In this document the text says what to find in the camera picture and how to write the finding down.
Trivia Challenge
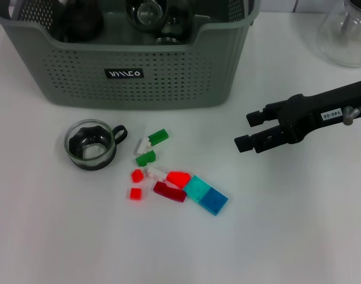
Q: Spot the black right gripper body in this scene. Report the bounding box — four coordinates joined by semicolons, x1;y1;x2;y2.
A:
265;80;361;146

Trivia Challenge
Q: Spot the blue square flat brick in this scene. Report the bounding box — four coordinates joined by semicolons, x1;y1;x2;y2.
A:
199;186;230;217

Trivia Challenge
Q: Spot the black round teapot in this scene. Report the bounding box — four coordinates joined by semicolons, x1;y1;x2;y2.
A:
58;0;105;42

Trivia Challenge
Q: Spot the dark red flat brick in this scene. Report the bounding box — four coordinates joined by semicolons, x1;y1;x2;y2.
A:
153;181;188;204

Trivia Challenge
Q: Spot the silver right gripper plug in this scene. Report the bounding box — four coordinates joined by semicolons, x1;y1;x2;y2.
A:
344;105;361;125

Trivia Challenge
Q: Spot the grey-green perforated storage bin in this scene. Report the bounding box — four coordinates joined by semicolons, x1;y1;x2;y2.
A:
0;0;262;112

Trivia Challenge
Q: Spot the red sloped toy brick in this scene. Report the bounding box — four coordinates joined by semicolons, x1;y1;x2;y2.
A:
166;170;192;189

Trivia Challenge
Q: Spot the white toy brick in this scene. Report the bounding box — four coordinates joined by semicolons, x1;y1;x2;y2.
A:
135;137;153;154
146;166;168;182

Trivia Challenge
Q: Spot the clear glass carafe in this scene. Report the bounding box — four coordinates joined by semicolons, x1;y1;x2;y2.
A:
315;0;361;68

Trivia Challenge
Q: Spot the green toy brick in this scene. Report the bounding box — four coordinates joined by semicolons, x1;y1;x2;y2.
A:
147;128;170;146
135;150;157;167

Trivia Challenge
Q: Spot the teal square flat brick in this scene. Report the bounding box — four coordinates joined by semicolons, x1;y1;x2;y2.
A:
183;175;212;204

